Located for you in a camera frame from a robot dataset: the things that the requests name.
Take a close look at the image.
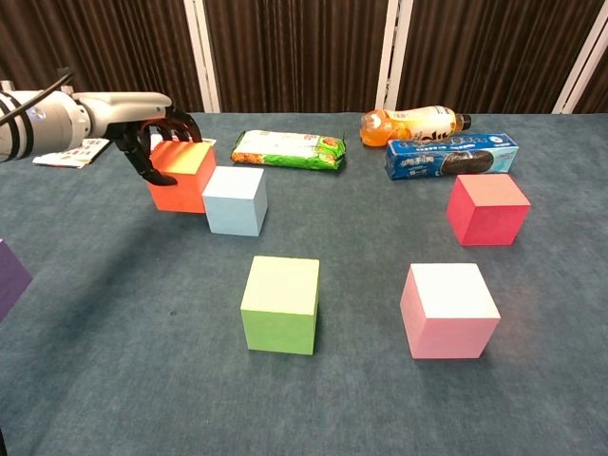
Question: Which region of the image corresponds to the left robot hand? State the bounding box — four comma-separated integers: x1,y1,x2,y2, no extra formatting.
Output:
73,91,203,187

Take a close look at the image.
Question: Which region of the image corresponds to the orange cube with yellow face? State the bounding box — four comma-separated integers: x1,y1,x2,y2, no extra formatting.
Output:
146,140,218,215

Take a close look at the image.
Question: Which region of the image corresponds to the light blue cube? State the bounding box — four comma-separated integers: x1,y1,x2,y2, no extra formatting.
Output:
201,165,269,238

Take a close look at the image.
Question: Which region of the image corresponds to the purple cube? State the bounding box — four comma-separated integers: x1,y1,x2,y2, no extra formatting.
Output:
0,238,34,323

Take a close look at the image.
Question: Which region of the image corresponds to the red cube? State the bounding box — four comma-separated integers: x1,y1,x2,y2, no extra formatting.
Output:
446,173,532,247

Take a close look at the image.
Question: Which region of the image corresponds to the pink cube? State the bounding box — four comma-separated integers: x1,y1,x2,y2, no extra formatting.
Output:
399,262,502,360

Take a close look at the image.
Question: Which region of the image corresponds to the white card with red picture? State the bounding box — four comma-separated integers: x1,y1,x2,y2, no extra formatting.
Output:
149,132,218,149

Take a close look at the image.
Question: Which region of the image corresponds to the dark brown ribbed partition panel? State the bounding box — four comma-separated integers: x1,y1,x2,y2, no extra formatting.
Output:
574,45,608,115
0,0,205,114
396,0,600,115
202,0,391,114

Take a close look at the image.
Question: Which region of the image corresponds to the white sheet with red prints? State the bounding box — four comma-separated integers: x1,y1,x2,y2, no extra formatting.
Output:
31,137,111,170

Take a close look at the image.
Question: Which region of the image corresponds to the green and white snack packet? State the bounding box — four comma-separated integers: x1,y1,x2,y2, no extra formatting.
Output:
230,129,347,172

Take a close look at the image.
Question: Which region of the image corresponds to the green cube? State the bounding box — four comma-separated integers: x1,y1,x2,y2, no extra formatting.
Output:
239,255,321,356

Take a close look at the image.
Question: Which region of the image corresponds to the blue-grey table mat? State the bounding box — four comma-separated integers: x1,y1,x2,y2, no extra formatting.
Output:
0,111,608,456

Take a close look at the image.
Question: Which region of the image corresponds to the orange drink bottle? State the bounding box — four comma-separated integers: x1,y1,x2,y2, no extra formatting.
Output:
359,105,473,147

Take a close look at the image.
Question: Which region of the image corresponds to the blue cookie box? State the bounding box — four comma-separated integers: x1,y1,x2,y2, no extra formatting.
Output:
384,132,520,181

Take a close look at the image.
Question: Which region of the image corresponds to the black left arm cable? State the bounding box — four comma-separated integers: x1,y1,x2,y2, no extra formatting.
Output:
0,69,75,123

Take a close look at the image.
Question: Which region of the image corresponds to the white partition frame post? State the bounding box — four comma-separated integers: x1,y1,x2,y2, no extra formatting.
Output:
373,0,415,114
552,13,608,115
182,0,222,114

